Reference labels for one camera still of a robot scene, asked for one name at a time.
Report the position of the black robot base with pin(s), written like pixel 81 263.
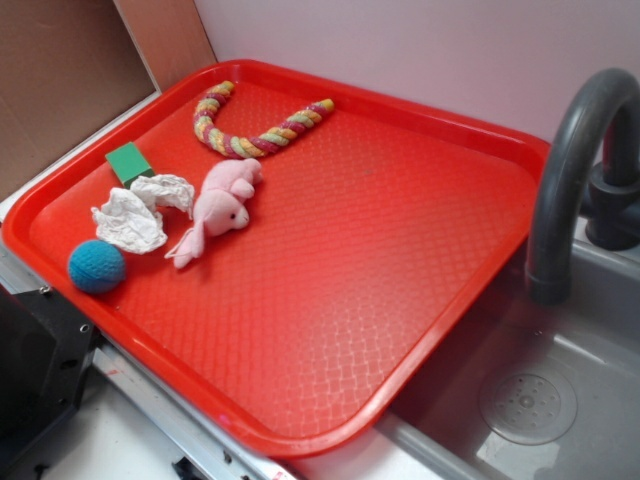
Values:
pixel 47 346

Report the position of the green block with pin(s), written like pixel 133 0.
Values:
pixel 128 164

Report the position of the red plastic tray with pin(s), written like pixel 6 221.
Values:
pixel 369 237

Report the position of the pink plush toy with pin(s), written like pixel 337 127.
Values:
pixel 219 208

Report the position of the crumpled white paper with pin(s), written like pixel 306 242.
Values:
pixel 131 221

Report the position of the blue textured ball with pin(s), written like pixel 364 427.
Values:
pixel 96 267

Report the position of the grey plastic sink basin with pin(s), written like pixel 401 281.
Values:
pixel 518 390

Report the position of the grey curved faucet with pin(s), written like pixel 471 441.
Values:
pixel 592 171

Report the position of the brown cardboard panel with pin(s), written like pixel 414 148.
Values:
pixel 70 68

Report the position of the multicolour twisted rope toy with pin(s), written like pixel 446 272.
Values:
pixel 265 144

